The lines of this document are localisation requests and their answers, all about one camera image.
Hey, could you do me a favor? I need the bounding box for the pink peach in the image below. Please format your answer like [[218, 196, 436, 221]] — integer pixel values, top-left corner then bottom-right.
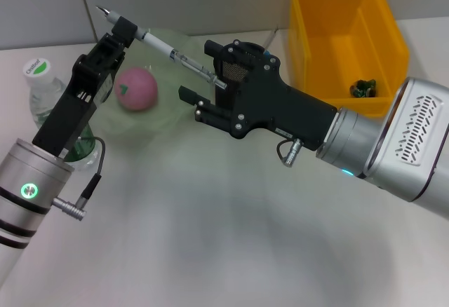
[[114, 67, 159, 112]]

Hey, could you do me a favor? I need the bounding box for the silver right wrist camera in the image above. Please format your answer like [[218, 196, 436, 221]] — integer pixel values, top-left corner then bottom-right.
[[364, 77, 449, 203]]

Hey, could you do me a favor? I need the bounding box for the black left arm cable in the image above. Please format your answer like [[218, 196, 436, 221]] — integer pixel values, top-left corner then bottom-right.
[[52, 135, 107, 222]]

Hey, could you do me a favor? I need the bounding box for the white grey ballpoint pen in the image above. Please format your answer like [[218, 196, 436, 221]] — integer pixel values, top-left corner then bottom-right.
[[95, 4, 228, 90]]

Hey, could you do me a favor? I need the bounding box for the grey right arm cable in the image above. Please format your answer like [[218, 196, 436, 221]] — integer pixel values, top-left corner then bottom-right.
[[276, 137, 304, 168]]

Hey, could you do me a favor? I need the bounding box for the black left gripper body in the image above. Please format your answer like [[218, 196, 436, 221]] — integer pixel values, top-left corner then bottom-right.
[[31, 32, 127, 160]]

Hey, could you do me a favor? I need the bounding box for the green glass fruit plate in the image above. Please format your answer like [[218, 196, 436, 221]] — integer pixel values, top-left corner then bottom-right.
[[87, 26, 215, 137]]

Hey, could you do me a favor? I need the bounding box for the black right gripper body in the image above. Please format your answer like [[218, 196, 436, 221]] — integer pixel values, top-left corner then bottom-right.
[[213, 39, 340, 153]]

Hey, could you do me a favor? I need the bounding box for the clear plastic ruler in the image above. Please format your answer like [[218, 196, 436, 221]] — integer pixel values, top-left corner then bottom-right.
[[264, 25, 281, 48]]

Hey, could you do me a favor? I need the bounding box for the black mesh pen cup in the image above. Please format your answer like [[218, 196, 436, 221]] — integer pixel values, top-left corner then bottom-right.
[[213, 42, 267, 111]]

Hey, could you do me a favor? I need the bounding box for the clear green-label water bottle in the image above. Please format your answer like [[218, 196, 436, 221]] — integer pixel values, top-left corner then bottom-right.
[[23, 57, 101, 172]]

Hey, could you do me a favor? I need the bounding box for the green plastic wrapper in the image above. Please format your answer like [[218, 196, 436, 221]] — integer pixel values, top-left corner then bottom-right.
[[349, 79, 377, 98]]

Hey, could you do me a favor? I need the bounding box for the yellow plastic bin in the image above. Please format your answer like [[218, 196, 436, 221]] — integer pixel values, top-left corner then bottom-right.
[[288, 0, 410, 118]]

